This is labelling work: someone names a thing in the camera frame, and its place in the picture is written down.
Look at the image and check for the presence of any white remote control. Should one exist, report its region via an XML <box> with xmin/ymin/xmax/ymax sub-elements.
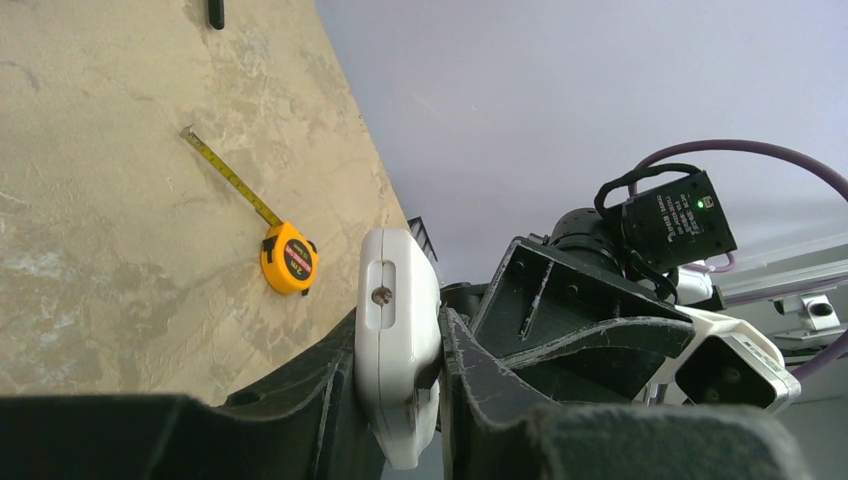
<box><xmin>354</xmin><ymin>228</ymin><xmax>442</xmax><ymax>470</ymax></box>

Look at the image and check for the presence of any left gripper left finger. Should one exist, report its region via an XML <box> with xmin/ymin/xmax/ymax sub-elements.
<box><xmin>1</xmin><ymin>315</ymin><xmax>384</xmax><ymax>479</ymax></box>

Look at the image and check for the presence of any small black battery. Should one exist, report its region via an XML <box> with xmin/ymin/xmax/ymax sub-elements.
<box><xmin>206</xmin><ymin>0</ymin><xmax>226</xmax><ymax>30</ymax></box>

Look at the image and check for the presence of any yellow tape measure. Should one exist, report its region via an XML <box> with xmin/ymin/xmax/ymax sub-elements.
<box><xmin>179</xmin><ymin>125</ymin><xmax>319</xmax><ymax>296</ymax></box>

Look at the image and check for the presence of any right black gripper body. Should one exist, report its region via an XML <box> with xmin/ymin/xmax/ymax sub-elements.
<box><xmin>441</xmin><ymin>209</ymin><xmax>693</xmax><ymax>361</ymax></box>

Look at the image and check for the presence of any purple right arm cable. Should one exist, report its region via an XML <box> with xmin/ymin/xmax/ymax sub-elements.
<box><xmin>625</xmin><ymin>139</ymin><xmax>848</xmax><ymax>382</ymax></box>

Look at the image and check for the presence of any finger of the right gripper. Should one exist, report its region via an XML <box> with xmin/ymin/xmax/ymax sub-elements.
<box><xmin>502</xmin><ymin>316</ymin><xmax>696</xmax><ymax>401</ymax></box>

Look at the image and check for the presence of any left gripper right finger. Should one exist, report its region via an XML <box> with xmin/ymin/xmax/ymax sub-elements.
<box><xmin>439</xmin><ymin>308</ymin><xmax>814</xmax><ymax>479</ymax></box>

